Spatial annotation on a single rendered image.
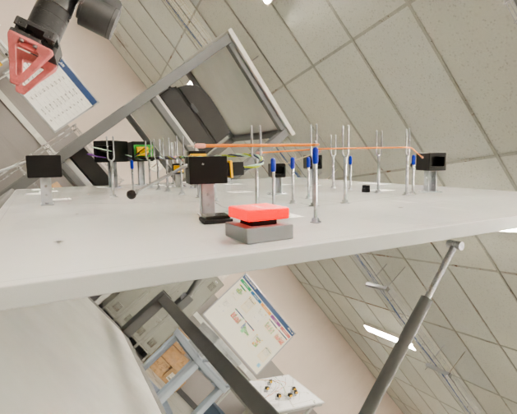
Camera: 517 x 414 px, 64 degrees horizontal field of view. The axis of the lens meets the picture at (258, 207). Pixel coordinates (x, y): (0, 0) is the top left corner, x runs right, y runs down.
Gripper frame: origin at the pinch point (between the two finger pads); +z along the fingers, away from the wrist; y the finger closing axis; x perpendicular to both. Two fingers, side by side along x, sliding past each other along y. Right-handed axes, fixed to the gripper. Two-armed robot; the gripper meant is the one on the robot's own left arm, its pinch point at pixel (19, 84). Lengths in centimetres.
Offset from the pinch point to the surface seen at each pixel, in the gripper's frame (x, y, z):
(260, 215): -34, -40, 11
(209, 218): -32.5, -25.8, 11.7
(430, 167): -80, -9, -18
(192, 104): -38, 86, -38
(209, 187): -32.4, -19.7, 6.9
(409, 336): -74, -22, 18
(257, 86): -59, 80, -55
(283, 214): -36, -40, 9
